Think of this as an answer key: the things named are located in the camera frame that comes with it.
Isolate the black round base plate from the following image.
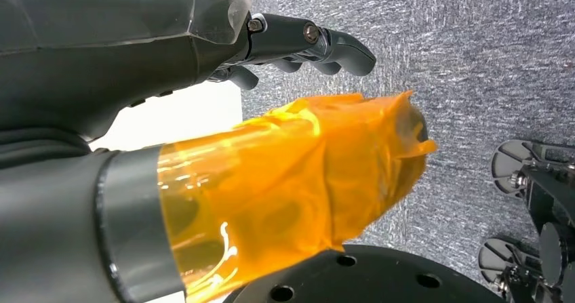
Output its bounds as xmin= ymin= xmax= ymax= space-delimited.
xmin=222 ymin=244 xmax=507 ymax=303

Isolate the grey caster wheel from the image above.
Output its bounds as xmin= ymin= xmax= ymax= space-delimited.
xmin=490 ymin=139 xmax=575 ymax=199
xmin=477 ymin=237 xmax=544 ymax=295

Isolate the black caster frame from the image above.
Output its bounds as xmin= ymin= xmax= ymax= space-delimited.
xmin=502 ymin=163 xmax=575 ymax=303

